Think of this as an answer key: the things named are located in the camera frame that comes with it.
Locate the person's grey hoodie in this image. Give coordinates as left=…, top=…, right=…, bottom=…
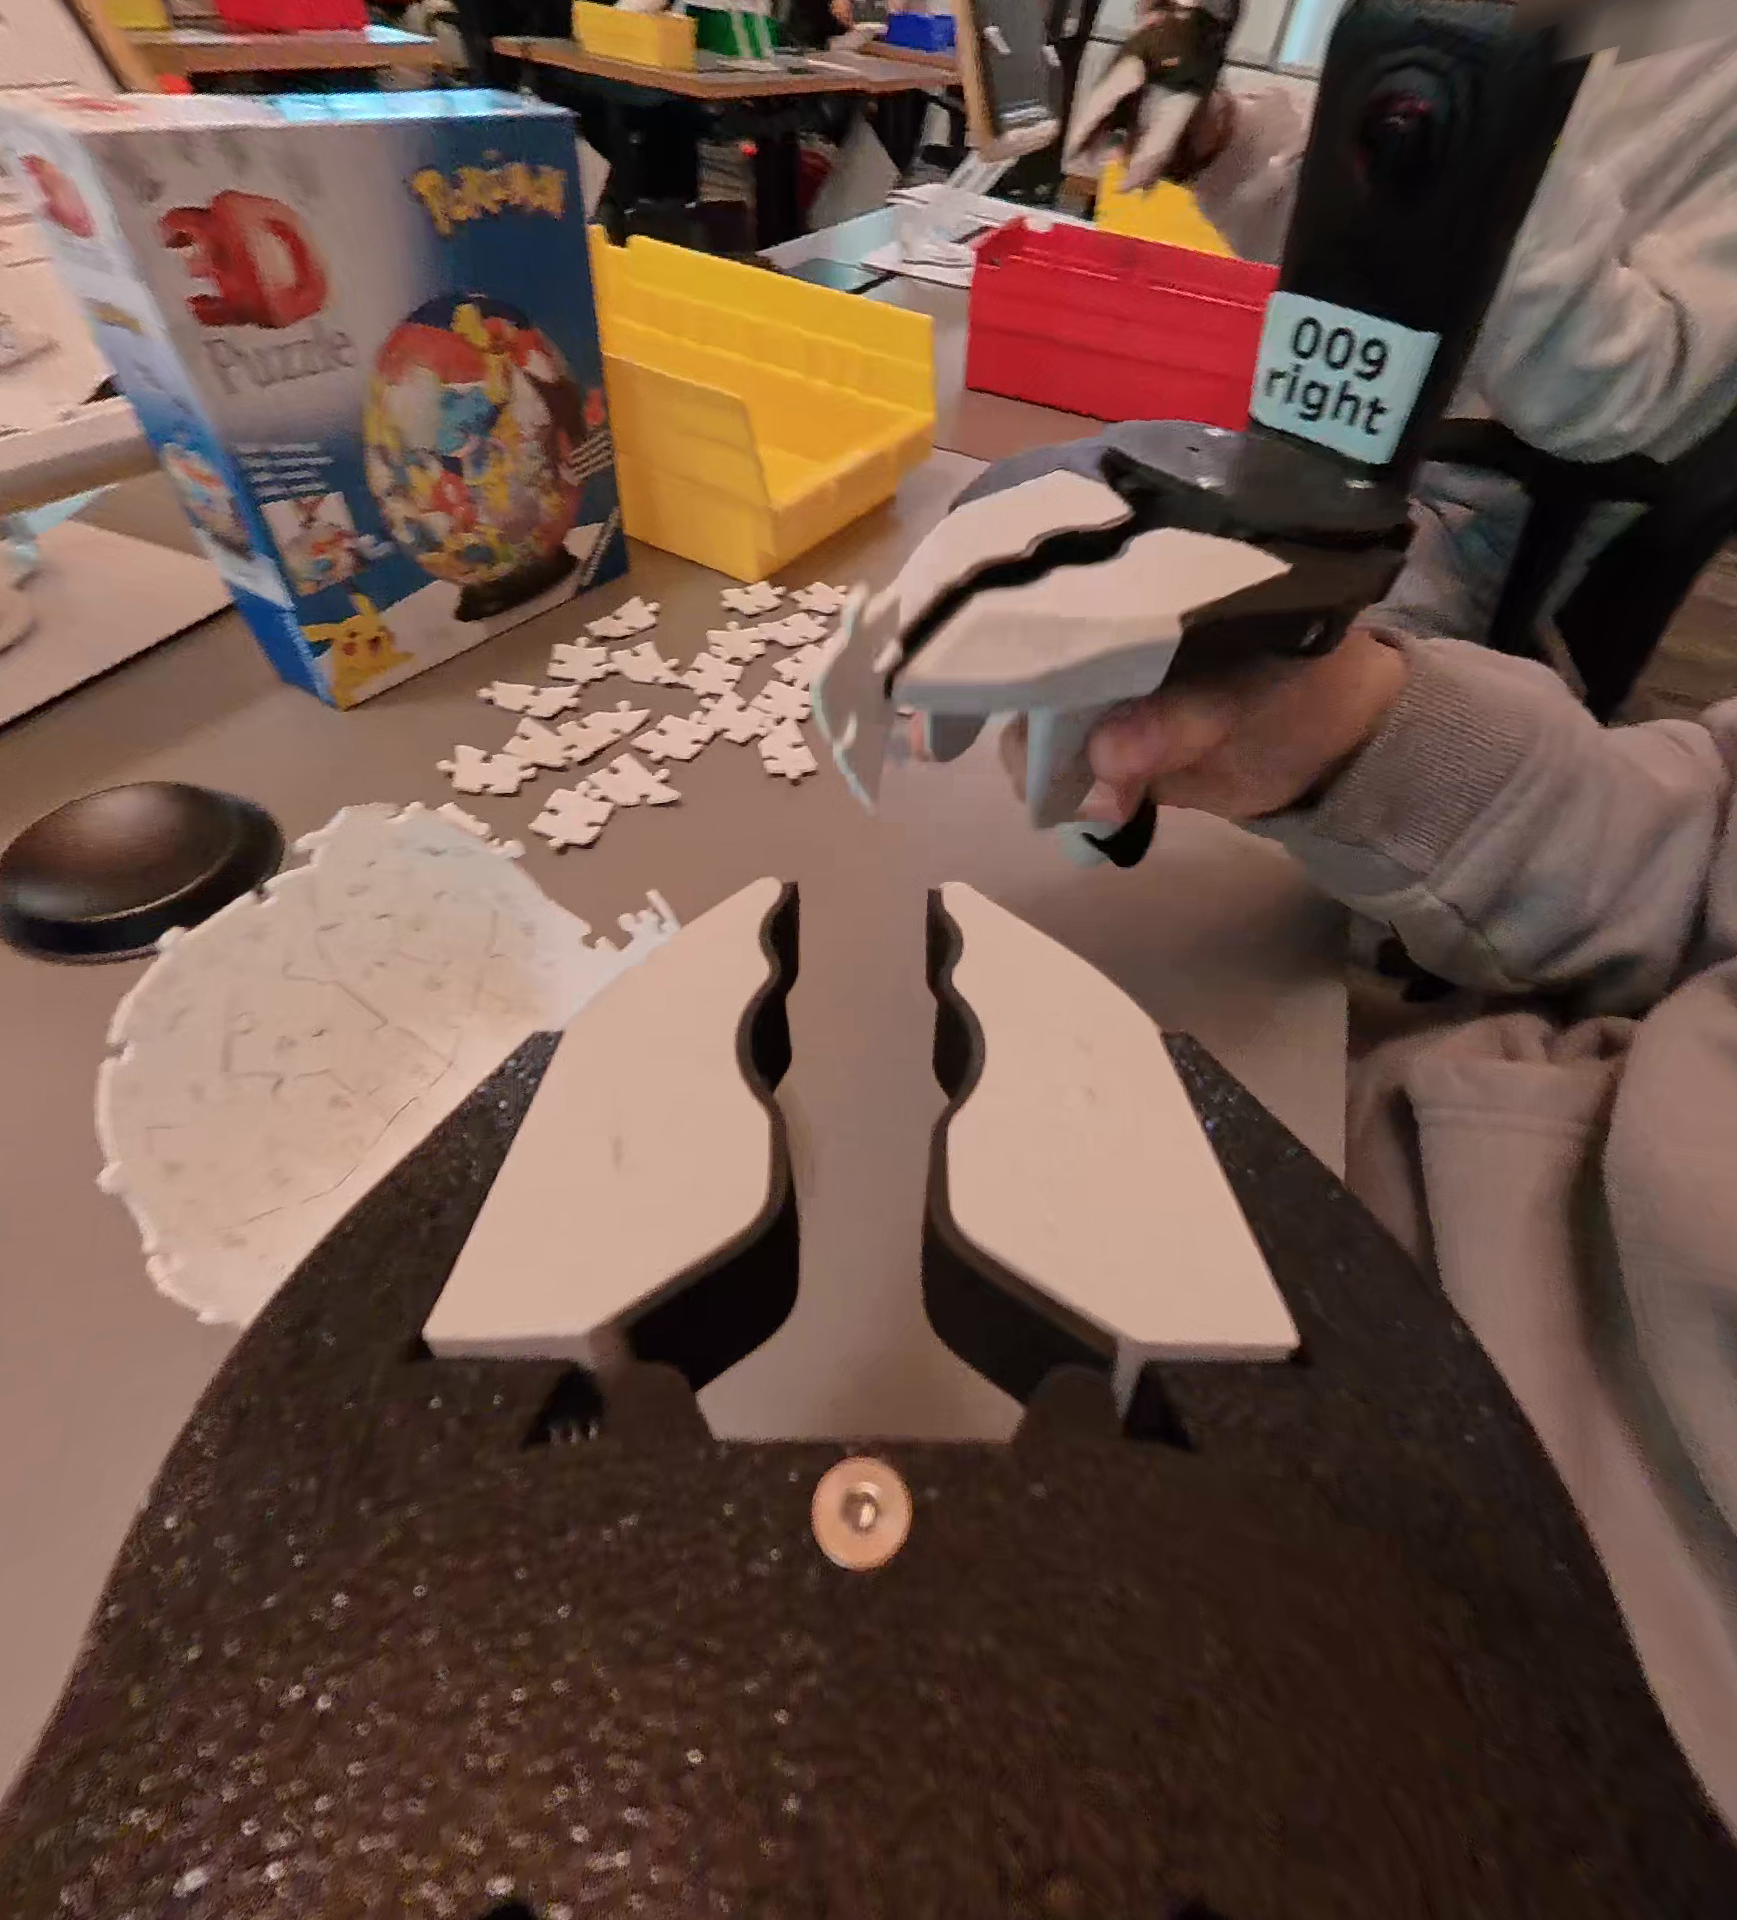
left=1340, top=944, right=1737, bottom=1920

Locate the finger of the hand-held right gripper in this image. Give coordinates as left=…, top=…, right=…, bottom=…
left=891, top=528, right=1296, bottom=769
left=868, top=469, right=1140, bottom=679

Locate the small yellow plastic bin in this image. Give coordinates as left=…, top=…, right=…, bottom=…
left=1093, top=157, right=1236, bottom=261

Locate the partly built puzzle ball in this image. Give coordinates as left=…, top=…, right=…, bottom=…
left=95, top=802, right=631, bottom=1330

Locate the yellow storage bin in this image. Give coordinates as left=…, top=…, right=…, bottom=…
left=571, top=0, right=700, bottom=71

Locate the printed puzzle box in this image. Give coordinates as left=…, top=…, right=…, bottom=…
left=0, top=87, right=631, bottom=710

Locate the large yellow plastic bin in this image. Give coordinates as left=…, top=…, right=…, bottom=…
left=586, top=225, right=942, bottom=584

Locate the person's right forearm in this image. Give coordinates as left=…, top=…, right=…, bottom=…
left=1259, top=630, right=1737, bottom=1038

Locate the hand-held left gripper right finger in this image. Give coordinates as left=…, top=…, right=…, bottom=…
left=922, top=880, right=1303, bottom=1421

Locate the person's right hand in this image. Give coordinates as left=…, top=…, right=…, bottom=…
left=1085, top=630, right=1410, bottom=842

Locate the pile of puzzle pieces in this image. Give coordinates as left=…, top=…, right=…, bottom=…
left=437, top=577, right=871, bottom=854

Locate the red plastic bin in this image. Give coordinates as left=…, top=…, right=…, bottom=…
left=965, top=217, right=1283, bottom=441

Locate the black chair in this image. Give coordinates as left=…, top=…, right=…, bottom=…
left=1438, top=345, right=1737, bottom=722

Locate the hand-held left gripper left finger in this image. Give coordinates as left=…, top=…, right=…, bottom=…
left=420, top=876, right=805, bottom=1390

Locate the single white puzzle piece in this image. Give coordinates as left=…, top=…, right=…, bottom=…
left=812, top=584, right=906, bottom=812

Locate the wooden table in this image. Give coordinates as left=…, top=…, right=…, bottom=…
left=493, top=33, right=966, bottom=258

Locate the black round ball stand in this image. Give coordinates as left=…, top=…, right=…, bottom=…
left=0, top=780, right=289, bottom=967

